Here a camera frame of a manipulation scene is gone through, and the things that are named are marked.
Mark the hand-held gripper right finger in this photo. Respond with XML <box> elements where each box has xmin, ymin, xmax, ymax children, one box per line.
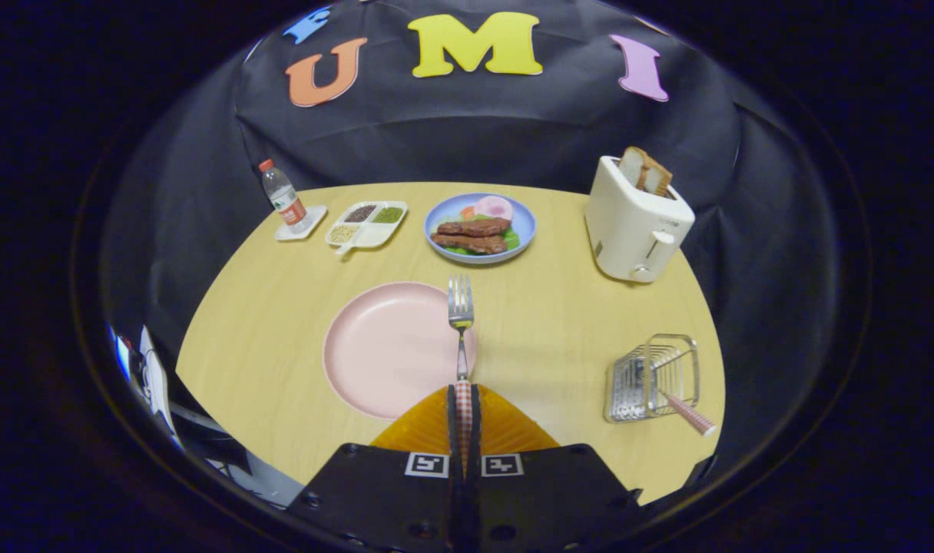
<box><xmin>465</xmin><ymin>384</ymin><xmax>643</xmax><ymax>553</ymax></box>

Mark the white divided condiment dish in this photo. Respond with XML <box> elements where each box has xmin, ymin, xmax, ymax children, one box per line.
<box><xmin>325</xmin><ymin>200</ymin><xmax>409</xmax><ymax>257</ymax></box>

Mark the brown grilled sausage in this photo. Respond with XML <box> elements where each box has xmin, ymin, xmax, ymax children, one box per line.
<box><xmin>436</xmin><ymin>217</ymin><xmax>512</xmax><ymax>237</ymax></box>
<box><xmin>431</xmin><ymin>233</ymin><xmax>508</xmax><ymax>255</ymax></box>

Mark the spoon with checked handle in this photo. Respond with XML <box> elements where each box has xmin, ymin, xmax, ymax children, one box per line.
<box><xmin>655</xmin><ymin>388</ymin><xmax>718</xmax><ymax>438</ymax></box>

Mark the green lettuce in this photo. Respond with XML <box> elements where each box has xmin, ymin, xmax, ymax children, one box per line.
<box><xmin>440</xmin><ymin>211</ymin><xmax>522</xmax><ymax>256</ymax></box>

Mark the pink plate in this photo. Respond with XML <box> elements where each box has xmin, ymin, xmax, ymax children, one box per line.
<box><xmin>323</xmin><ymin>281</ymin><xmax>479</xmax><ymax>420</ymax></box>

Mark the metal wire basket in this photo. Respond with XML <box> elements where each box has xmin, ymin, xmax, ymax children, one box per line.
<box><xmin>604</xmin><ymin>333</ymin><xmax>701</xmax><ymax>424</ymax></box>

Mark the fork with checked handle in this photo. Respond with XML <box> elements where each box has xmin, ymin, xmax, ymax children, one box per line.
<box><xmin>447</xmin><ymin>274</ymin><xmax>475</xmax><ymax>477</ymax></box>

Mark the white toaster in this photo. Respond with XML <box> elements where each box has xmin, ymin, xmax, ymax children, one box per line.
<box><xmin>585</xmin><ymin>156</ymin><xmax>696</xmax><ymax>284</ymax></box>

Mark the blue plate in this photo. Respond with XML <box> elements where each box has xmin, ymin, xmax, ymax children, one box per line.
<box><xmin>424</xmin><ymin>193</ymin><xmax>538</xmax><ymax>265</ymax></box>

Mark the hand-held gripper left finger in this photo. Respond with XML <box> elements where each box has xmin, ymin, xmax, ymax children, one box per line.
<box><xmin>286</xmin><ymin>384</ymin><xmax>465</xmax><ymax>553</ymax></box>

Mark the clear bottle red cap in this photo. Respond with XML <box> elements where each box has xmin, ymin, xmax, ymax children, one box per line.
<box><xmin>258</xmin><ymin>159</ymin><xmax>309</xmax><ymax>233</ymax></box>

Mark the small white square tray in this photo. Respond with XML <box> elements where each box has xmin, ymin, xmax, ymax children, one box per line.
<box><xmin>274</xmin><ymin>204</ymin><xmax>329</xmax><ymax>242</ymax></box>

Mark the white and blue equipment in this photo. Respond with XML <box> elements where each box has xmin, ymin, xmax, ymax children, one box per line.
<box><xmin>110</xmin><ymin>323</ymin><xmax>180</xmax><ymax>454</ymax></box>

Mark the pink ham slice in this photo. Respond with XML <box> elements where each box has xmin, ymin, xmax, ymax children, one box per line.
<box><xmin>473</xmin><ymin>195</ymin><xmax>514</xmax><ymax>222</ymax></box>

